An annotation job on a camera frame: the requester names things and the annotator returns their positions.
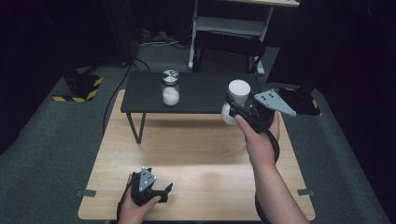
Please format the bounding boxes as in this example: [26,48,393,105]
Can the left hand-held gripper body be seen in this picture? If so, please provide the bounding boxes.
[130,166,169,207]

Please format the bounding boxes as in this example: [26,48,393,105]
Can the black stand base striped tape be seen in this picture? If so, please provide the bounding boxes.
[277,87,322,117]
[51,72,104,104]

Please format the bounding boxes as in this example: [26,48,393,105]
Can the grey tape strip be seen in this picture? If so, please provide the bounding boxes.
[296,188,317,197]
[76,189,98,198]

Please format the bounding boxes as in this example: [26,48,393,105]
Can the person's right hand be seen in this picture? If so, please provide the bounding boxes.
[233,111,281,169]

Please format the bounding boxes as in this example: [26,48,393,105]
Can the person's left hand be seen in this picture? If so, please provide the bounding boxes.
[118,174,163,224]

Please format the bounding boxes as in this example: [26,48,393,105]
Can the black shelf with metal legs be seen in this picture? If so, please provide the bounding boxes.
[120,70,265,145]

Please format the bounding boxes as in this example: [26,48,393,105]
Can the white plastic bottle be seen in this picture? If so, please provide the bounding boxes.
[220,79,251,126]

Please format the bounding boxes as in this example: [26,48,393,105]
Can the power strip with plugs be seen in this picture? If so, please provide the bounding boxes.
[139,28,181,48]

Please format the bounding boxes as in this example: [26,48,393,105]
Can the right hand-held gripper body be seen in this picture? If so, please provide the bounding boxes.
[237,89,297,134]

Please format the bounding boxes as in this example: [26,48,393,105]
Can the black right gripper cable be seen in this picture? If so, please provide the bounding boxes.
[254,129,281,224]

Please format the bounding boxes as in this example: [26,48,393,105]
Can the black floor cable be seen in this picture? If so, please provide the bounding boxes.
[102,57,151,135]

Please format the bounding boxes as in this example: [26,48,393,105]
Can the glass jar with silver lid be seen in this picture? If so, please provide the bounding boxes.
[161,69,181,107]

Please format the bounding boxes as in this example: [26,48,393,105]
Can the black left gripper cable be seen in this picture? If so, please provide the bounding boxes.
[116,181,135,222]

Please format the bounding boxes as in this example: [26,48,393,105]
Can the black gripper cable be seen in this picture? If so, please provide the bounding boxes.
[254,129,281,224]
[116,181,135,222]

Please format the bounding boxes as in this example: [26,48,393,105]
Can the white desk frame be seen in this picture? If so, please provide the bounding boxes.
[188,0,302,77]

